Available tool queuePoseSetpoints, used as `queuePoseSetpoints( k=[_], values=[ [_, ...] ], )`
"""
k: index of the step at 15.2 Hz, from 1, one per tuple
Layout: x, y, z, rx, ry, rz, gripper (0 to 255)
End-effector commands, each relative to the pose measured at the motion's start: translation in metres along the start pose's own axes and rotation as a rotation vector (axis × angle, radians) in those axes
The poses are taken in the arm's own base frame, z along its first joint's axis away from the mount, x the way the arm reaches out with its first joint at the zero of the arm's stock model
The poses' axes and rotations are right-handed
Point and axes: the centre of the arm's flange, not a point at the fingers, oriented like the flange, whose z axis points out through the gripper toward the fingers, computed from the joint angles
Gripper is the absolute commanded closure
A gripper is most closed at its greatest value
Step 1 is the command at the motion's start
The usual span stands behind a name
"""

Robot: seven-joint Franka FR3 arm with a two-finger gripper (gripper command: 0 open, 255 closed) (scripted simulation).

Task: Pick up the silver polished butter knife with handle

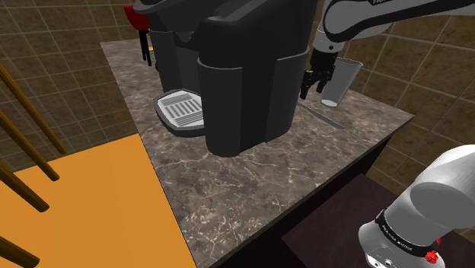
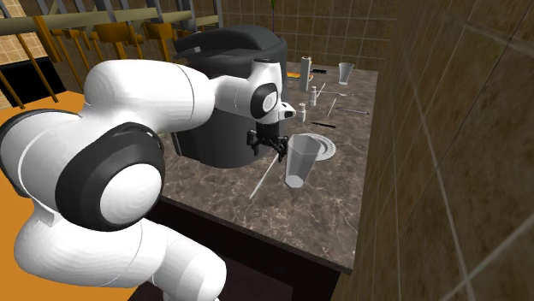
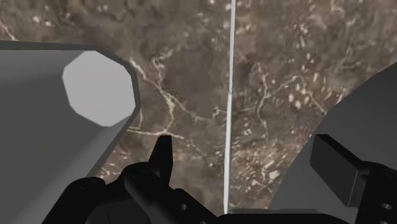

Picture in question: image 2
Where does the dark counter cabinet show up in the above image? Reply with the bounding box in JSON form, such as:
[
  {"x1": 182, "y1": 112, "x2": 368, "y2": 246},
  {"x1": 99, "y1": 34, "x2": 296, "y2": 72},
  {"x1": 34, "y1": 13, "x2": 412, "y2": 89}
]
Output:
[{"x1": 128, "y1": 197, "x2": 341, "y2": 301}]

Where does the orange wooden chair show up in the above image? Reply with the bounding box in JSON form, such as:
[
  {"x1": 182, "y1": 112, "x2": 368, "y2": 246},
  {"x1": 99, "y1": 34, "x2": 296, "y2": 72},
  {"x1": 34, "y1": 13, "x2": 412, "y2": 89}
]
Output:
[
  {"x1": 142, "y1": 20, "x2": 175, "y2": 63},
  {"x1": 89, "y1": 21, "x2": 145, "y2": 61},
  {"x1": 49, "y1": 27, "x2": 93, "y2": 73}
]

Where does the olive dining table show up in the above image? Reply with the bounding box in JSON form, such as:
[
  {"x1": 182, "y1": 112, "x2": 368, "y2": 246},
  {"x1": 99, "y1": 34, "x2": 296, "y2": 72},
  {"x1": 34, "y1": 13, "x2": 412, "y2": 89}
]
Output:
[{"x1": 0, "y1": 7, "x2": 223, "y2": 37}]

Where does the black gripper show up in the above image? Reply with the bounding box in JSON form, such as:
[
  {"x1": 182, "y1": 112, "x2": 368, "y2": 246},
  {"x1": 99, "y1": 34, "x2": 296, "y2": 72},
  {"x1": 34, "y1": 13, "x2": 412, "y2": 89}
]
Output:
[{"x1": 246, "y1": 122, "x2": 290, "y2": 164}]

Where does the grey pen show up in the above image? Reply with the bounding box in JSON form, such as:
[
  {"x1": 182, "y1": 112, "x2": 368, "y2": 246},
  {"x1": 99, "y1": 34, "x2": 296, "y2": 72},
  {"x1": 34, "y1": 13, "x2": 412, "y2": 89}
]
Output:
[{"x1": 334, "y1": 106, "x2": 371, "y2": 116}]

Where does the large black kitchen appliance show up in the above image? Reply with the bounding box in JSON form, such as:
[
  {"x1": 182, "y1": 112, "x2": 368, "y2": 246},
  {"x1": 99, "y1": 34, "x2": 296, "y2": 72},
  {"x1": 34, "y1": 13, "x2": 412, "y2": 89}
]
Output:
[{"x1": 172, "y1": 24, "x2": 289, "y2": 170}]

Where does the white round plate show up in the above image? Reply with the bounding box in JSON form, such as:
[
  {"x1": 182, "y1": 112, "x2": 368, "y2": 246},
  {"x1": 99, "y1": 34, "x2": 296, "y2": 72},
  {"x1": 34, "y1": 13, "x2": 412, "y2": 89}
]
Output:
[{"x1": 296, "y1": 133, "x2": 337, "y2": 162}]

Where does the black low cabinet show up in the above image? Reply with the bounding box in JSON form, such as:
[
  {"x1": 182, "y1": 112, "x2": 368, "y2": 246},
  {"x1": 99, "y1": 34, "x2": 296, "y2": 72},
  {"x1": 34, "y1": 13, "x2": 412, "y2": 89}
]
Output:
[{"x1": 0, "y1": 56, "x2": 68, "y2": 109}]

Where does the large clear drinking glass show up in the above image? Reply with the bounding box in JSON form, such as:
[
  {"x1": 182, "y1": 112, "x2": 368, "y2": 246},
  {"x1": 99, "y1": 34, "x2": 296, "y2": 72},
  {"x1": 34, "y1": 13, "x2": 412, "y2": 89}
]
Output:
[{"x1": 284, "y1": 133, "x2": 323, "y2": 190}]

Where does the green plant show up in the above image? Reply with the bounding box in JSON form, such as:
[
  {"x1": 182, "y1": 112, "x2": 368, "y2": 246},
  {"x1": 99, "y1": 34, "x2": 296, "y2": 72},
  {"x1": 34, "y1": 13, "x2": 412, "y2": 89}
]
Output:
[{"x1": 268, "y1": 0, "x2": 279, "y2": 33}]

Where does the small clear drinking glass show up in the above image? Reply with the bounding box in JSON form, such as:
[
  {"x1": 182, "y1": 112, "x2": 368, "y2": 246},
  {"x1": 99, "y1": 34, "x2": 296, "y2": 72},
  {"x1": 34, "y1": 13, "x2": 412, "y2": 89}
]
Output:
[{"x1": 337, "y1": 62, "x2": 356, "y2": 86}]

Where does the tall grey cylinder bottle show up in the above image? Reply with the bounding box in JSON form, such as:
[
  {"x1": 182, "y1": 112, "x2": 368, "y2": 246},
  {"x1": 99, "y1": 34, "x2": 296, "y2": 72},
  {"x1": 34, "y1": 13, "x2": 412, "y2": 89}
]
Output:
[{"x1": 298, "y1": 56, "x2": 313, "y2": 93}]

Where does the long white stick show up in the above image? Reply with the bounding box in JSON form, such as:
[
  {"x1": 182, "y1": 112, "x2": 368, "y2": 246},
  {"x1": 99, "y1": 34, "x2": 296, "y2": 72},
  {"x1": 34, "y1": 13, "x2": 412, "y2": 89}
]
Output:
[{"x1": 248, "y1": 151, "x2": 280, "y2": 200}]

